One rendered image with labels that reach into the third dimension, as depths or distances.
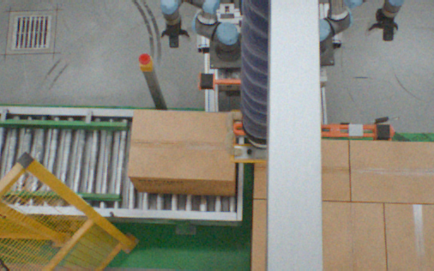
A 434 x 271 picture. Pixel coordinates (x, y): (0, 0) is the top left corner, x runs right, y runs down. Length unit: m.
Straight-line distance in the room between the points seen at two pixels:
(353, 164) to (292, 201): 2.69
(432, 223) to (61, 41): 3.03
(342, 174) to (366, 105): 0.92
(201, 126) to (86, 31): 1.78
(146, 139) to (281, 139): 2.29
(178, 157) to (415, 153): 1.51
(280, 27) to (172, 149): 2.18
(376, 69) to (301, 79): 3.49
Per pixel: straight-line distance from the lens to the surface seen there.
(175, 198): 3.69
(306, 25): 1.24
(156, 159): 3.34
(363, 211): 3.73
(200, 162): 3.31
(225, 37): 3.24
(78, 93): 4.64
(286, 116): 1.15
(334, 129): 3.04
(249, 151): 3.07
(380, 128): 3.08
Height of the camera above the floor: 4.13
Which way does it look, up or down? 72 degrees down
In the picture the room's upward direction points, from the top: 7 degrees counter-clockwise
